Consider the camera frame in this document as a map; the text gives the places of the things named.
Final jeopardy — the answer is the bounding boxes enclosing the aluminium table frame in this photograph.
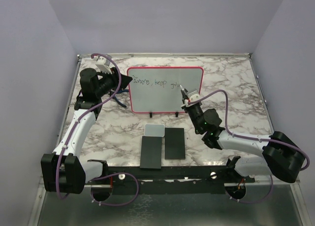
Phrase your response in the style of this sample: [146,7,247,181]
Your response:
[30,54,301,226]

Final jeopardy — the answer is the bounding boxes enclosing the left black foam pad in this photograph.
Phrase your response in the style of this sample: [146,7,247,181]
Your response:
[140,136,162,169]

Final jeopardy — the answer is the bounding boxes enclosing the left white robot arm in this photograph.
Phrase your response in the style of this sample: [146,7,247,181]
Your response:
[40,67,132,194]

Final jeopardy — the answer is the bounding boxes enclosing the black foam pad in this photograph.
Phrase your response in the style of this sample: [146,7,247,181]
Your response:
[164,128,186,160]
[140,136,162,169]

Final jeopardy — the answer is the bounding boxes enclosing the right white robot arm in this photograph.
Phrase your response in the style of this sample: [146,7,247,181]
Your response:
[180,87,310,183]

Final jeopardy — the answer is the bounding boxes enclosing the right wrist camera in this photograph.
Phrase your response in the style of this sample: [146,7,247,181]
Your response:
[187,90,201,106]

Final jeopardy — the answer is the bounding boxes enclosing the pink framed whiteboard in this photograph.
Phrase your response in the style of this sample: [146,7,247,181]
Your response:
[126,66,204,113]

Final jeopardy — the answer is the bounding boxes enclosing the blue handled pliers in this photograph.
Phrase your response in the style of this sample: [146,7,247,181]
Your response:
[113,90,128,108]

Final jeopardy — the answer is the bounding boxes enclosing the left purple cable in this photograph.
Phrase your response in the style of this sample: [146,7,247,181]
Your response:
[56,53,140,207]

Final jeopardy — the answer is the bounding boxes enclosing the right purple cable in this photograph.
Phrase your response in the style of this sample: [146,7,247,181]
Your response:
[189,89,311,204]

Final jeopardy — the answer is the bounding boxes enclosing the white grey eraser block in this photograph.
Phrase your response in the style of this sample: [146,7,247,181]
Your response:
[144,124,165,137]

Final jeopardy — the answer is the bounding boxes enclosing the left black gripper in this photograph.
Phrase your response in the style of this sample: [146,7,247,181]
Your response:
[96,66,133,97]

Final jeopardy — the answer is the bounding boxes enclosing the right black foam pad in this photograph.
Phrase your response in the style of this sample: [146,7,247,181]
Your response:
[164,128,186,160]

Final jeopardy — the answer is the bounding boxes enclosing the purple cable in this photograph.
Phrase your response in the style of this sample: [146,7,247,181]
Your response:
[189,89,311,204]
[56,53,140,207]

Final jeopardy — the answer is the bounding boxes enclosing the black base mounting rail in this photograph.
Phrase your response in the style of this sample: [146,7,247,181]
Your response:
[80,164,255,195]

